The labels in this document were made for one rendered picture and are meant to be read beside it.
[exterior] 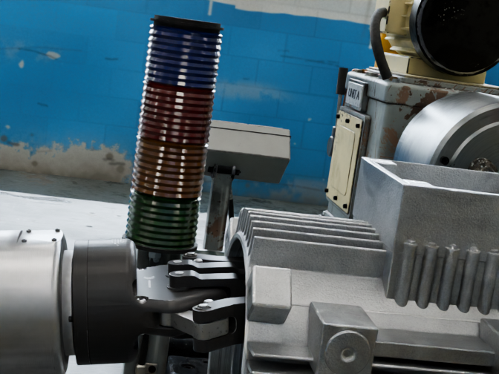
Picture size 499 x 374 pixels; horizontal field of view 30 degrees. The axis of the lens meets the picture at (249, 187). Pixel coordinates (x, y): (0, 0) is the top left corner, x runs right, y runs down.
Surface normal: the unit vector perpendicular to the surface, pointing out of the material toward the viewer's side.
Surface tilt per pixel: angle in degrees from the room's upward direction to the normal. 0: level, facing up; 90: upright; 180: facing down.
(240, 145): 50
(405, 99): 90
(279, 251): 88
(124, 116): 90
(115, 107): 90
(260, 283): 45
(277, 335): 58
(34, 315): 79
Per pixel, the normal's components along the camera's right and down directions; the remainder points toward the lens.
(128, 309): 0.12, 0.03
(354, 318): 0.14, -0.98
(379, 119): -0.98, -0.11
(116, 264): 0.08, -0.63
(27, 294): 0.11, -0.28
